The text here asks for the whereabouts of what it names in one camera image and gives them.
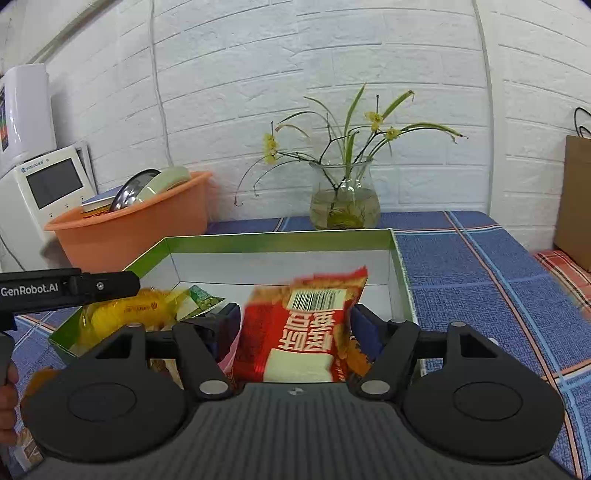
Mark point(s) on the brown paper bag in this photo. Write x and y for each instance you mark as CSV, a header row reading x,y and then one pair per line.
x,y
575,198

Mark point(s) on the orange snack packet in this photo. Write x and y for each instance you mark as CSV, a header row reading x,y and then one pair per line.
x,y
356,357

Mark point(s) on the green and white cardboard box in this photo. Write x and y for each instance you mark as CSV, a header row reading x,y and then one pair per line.
x,y
286,258

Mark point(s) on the orange plastic basin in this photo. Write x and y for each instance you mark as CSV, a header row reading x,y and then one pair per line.
x,y
138,230

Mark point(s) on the yellow flowering plant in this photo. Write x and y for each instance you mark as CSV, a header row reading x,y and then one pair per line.
x,y
351,134

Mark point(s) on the dishes in basin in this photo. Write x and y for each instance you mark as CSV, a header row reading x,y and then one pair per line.
x,y
129,191

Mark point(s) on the yellow snack packet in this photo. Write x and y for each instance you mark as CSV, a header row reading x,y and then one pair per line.
x,y
124,311

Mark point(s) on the white device with screen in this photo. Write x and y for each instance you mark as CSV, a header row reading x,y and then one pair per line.
x,y
32,203

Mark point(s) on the red plaid cloth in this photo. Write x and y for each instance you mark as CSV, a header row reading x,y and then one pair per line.
x,y
565,277

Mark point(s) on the blue plaid tablecloth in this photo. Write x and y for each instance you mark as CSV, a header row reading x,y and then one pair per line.
x,y
471,286

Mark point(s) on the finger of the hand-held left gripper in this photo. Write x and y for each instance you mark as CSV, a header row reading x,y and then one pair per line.
x,y
108,286

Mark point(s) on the blue flat box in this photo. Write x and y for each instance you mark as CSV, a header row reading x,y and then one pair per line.
x,y
98,200

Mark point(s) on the white water purifier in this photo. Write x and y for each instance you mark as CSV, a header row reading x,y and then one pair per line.
x,y
23,115

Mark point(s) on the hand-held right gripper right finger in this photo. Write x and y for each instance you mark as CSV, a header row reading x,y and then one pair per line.
x,y
364,330

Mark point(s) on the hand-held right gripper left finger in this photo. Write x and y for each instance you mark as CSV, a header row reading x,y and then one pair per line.
x,y
227,331

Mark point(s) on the red snack packet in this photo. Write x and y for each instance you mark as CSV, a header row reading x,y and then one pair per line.
x,y
304,337

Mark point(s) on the person's left hand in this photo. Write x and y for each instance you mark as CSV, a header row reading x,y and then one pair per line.
x,y
7,406

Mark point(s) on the pink snack packet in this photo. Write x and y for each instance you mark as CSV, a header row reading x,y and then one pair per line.
x,y
227,364

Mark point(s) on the glass vase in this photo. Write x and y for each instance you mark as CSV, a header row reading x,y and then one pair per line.
x,y
344,203

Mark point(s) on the pale green bowl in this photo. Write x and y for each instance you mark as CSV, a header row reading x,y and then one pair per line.
x,y
168,180

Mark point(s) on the green pea snack packet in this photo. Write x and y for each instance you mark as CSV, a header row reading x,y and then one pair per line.
x,y
203,302

